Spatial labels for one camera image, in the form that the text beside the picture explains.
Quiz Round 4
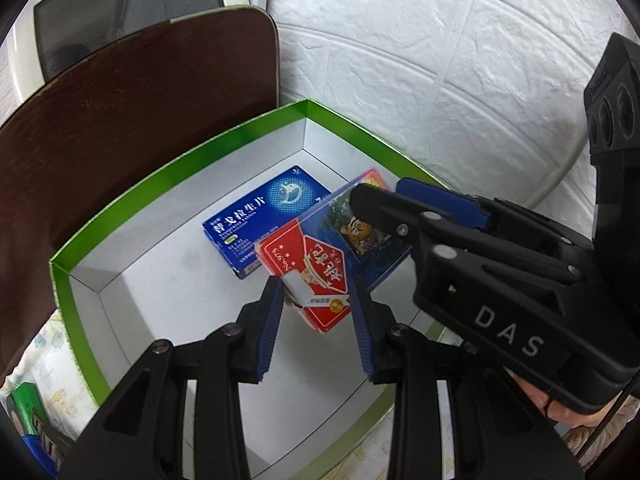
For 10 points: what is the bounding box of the small green box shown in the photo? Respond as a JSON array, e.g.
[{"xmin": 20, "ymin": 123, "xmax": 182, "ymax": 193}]
[{"xmin": 5, "ymin": 381, "xmax": 51, "ymax": 436}]

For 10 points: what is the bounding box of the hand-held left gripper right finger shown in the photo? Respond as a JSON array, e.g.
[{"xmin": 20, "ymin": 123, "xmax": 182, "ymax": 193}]
[{"xmin": 348, "ymin": 275, "xmax": 586, "ymax": 480}]

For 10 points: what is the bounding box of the white appliance with dark screen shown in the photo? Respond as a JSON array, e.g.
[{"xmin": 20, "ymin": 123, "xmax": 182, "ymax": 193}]
[{"xmin": 10, "ymin": 0, "xmax": 251, "ymax": 103}]

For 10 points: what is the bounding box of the giraffe printed blanket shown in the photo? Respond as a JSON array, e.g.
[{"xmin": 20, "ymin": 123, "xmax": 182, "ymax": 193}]
[{"xmin": 0, "ymin": 305, "xmax": 111, "ymax": 441}]

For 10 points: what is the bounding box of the person's right hand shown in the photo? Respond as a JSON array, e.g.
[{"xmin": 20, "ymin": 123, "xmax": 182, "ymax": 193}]
[{"xmin": 505, "ymin": 367, "xmax": 617, "ymax": 428}]

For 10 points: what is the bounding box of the person's right forearm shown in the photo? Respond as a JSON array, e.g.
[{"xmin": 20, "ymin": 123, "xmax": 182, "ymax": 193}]
[{"xmin": 562, "ymin": 395, "xmax": 640, "ymax": 468}]

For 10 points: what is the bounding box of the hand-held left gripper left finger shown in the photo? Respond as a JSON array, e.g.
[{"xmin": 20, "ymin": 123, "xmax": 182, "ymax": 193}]
[{"xmin": 57, "ymin": 276, "xmax": 286, "ymax": 480}]

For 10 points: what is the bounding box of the green-rimmed cardboard box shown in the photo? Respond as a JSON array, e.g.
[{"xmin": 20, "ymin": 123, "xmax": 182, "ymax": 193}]
[{"xmin": 49, "ymin": 99, "xmax": 451, "ymax": 480}]

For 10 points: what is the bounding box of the flat blue medicine box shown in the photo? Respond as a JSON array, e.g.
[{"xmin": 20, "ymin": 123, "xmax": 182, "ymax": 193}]
[{"xmin": 201, "ymin": 165, "xmax": 333, "ymax": 281}]

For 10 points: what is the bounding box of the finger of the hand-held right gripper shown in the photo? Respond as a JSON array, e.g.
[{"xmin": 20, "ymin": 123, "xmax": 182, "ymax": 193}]
[
  {"xmin": 349, "ymin": 183, "xmax": 587, "ymax": 287},
  {"xmin": 396, "ymin": 176, "xmax": 592, "ymax": 247}
]

